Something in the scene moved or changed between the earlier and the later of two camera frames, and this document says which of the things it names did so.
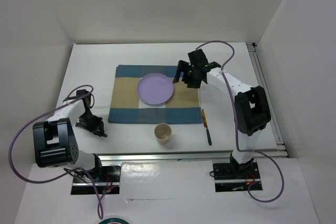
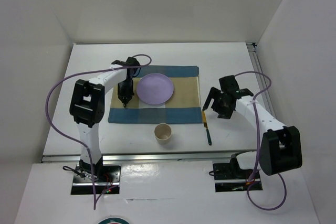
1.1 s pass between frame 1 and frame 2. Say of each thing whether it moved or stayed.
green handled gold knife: stayed
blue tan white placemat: stayed
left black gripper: moved
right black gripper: moved
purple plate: stayed
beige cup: stayed
